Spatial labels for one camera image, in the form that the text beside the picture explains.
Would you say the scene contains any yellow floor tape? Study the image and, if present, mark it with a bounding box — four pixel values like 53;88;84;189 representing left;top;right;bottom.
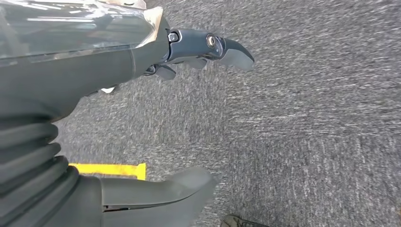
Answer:
69;163;147;181

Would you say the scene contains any black robot foot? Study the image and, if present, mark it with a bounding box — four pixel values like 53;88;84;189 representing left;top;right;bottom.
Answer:
220;214;270;227

